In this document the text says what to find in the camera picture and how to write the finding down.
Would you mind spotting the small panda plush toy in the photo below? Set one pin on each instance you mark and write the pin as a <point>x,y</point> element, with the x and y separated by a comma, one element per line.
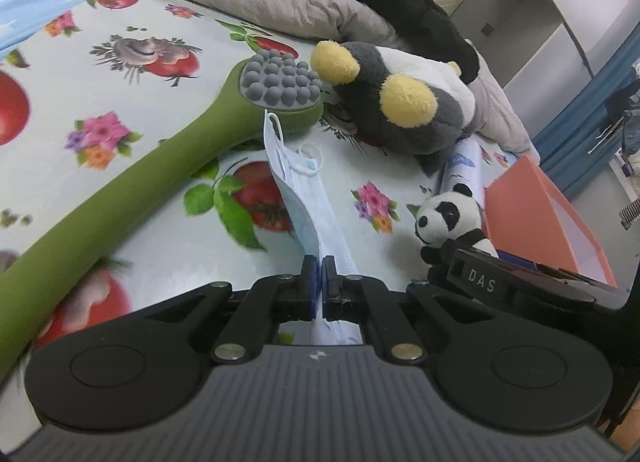
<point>440,217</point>

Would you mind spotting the white wardrobe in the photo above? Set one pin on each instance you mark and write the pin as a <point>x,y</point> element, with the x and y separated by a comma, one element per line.
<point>525,16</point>

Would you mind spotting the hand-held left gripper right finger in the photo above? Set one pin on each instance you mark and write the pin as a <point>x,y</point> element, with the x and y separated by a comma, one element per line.
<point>329,287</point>

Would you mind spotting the fruit print sheet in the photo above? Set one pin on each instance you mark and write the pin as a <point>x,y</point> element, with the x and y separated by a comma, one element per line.
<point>175,106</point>

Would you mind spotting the black wall socket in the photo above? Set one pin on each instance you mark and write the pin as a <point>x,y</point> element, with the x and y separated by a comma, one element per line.
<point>488,29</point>

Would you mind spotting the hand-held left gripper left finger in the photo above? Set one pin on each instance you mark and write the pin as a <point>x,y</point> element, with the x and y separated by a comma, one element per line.
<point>312,287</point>

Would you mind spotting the dark cluttered rack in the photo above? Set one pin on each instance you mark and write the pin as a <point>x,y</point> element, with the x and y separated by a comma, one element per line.
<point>631,131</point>

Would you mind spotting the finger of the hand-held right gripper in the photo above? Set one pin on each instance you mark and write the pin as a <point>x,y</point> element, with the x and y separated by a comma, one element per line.
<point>442,276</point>

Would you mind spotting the blue face mask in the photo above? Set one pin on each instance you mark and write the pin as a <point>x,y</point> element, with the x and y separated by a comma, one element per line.
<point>310,212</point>

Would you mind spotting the grey penguin plush toy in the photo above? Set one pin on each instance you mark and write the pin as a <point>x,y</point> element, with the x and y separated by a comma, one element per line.
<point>415,126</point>

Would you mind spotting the white cylindrical tube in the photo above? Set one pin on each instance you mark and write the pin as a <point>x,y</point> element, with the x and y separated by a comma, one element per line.
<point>467,166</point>

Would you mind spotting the orange cardboard box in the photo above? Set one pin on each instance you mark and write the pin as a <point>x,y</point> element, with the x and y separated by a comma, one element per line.
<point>525,212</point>

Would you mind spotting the green massage hammer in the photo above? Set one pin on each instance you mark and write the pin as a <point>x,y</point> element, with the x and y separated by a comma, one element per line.
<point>125,187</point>

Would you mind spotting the blue curtain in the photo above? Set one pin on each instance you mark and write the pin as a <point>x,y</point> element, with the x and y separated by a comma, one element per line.
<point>575,131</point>

